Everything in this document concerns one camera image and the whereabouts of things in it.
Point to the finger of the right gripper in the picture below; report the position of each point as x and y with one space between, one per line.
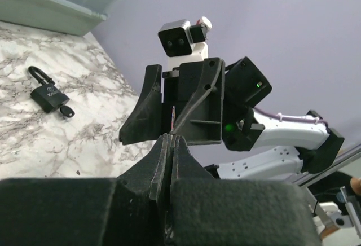
144 122
200 87

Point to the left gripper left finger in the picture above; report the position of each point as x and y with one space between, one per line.
128 210

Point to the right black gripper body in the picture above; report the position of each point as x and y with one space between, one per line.
171 99

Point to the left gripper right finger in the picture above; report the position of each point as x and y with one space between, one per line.
209 211

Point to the small silver key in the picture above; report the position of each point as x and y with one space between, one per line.
173 110

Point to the black padlock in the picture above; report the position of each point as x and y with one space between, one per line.
47 96

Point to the black headed key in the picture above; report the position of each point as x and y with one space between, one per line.
66 111

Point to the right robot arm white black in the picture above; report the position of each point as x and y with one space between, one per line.
304 144

